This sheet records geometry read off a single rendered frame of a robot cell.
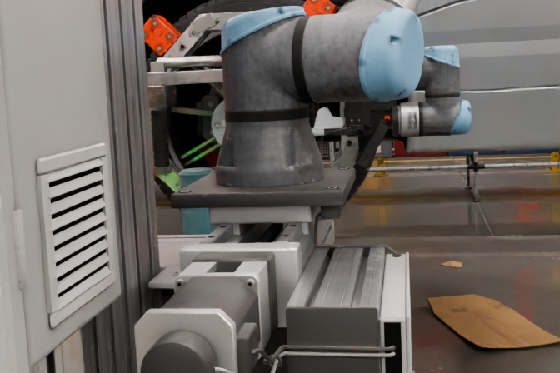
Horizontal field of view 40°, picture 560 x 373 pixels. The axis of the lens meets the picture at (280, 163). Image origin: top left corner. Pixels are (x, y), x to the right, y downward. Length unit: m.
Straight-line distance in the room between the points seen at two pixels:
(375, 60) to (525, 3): 1.12
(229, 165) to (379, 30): 0.27
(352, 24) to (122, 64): 0.29
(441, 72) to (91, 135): 1.12
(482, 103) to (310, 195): 1.12
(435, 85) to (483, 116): 0.36
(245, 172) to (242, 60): 0.15
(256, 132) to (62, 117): 0.43
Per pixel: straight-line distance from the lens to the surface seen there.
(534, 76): 2.05
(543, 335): 2.93
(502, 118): 2.05
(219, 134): 1.83
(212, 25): 1.98
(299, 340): 0.78
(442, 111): 1.70
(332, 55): 0.98
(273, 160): 1.01
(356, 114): 1.70
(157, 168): 1.79
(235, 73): 1.03
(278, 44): 1.01
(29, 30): 0.60
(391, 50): 0.97
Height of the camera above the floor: 0.97
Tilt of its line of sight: 7 degrees down
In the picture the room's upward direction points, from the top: 3 degrees counter-clockwise
